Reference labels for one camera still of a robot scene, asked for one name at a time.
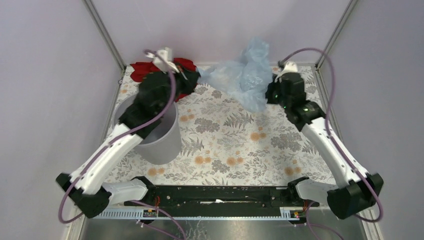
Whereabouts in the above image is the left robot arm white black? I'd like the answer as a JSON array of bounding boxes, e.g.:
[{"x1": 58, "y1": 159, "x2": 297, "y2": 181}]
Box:
[{"x1": 55, "y1": 70, "x2": 201, "y2": 218}]

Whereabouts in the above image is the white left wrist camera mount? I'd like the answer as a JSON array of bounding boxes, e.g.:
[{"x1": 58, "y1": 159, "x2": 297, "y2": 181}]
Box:
[{"x1": 144, "y1": 47, "x2": 180, "y2": 73}]

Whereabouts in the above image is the aluminium frame post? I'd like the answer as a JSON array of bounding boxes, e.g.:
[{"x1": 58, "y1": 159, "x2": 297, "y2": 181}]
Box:
[
  {"x1": 82, "y1": 0, "x2": 126, "y2": 72},
  {"x1": 323, "y1": 0, "x2": 359, "y2": 55}
]

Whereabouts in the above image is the aluminium frame post left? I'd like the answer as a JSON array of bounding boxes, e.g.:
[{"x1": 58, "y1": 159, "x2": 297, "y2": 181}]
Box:
[{"x1": 82, "y1": 0, "x2": 126, "y2": 72}]

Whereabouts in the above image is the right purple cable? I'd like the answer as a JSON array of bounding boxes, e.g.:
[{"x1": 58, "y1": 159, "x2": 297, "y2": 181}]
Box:
[{"x1": 278, "y1": 47, "x2": 385, "y2": 223}]

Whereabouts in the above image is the floral patterned table mat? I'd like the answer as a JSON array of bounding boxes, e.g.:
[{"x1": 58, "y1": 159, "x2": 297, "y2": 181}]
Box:
[{"x1": 106, "y1": 85, "x2": 335, "y2": 186}]

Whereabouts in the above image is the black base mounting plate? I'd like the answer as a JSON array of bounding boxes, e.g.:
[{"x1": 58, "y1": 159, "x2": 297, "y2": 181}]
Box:
[{"x1": 141, "y1": 185, "x2": 311, "y2": 218}]

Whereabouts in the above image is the purple cable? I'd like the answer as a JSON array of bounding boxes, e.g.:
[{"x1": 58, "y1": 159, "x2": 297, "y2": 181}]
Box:
[
  {"x1": 278, "y1": 47, "x2": 385, "y2": 223},
  {"x1": 57, "y1": 48, "x2": 178, "y2": 224}
]

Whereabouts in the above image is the red crumpled cloth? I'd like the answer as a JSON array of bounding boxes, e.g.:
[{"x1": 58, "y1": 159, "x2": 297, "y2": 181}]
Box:
[{"x1": 130, "y1": 57, "x2": 201, "y2": 102}]

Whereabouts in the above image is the aluminium frame post right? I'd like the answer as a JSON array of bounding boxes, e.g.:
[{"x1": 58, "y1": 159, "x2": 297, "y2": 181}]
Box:
[{"x1": 323, "y1": 0, "x2": 359, "y2": 55}]

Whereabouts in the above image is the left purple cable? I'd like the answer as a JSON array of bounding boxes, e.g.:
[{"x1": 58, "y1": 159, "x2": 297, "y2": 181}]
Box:
[{"x1": 57, "y1": 48, "x2": 178, "y2": 224}]

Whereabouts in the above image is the white slotted cable duct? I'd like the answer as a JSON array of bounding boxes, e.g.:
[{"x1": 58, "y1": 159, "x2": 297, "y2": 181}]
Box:
[{"x1": 94, "y1": 207, "x2": 300, "y2": 221}]

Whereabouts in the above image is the grey plastic trash bin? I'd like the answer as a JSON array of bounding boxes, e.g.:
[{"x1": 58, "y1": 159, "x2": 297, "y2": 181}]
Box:
[{"x1": 111, "y1": 94, "x2": 182, "y2": 165}]

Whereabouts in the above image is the light blue plastic trash bag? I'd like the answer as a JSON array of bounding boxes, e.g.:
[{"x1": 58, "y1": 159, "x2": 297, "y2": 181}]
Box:
[{"x1": 198, "y1": 37, "x2": 273, "y2": 113}]

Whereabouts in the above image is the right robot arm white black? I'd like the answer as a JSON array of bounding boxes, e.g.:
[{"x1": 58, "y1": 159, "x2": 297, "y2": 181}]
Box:
[{"x1": 265, "y1": 72, "x2": 384, "y2": 219}]

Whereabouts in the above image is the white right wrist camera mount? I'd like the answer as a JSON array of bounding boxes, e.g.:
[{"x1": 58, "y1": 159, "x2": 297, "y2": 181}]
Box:
[{"x1": 273, "y1": 61, "x2": 299, "y2": 83}]

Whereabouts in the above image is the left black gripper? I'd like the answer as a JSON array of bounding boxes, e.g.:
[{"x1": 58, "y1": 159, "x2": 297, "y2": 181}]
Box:
[{"x1": 156, "y1": 62, "x2": 201, "y2": 116}]

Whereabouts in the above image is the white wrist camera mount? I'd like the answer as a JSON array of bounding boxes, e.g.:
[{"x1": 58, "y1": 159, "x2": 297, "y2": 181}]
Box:
[
  {"x1": 144, "y1": 47, "x2": 180, "y2": 73},
  {"x1": 273, "y1": 61, "x2": 299, "y2": 83}
]

